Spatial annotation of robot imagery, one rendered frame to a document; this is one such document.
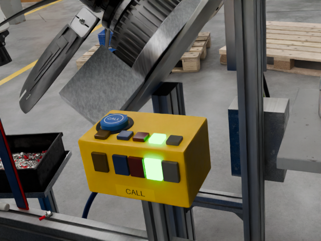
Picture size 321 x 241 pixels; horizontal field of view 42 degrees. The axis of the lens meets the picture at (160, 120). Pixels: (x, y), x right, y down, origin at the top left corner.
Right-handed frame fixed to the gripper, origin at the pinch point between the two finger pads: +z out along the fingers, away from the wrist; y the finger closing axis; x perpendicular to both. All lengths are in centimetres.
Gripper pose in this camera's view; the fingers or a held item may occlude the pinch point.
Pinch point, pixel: (2, 56)
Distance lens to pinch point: 110.6
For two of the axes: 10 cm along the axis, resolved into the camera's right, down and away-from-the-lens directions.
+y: 3.8, -4.6, 8.0
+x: -8.4, 1.9, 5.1
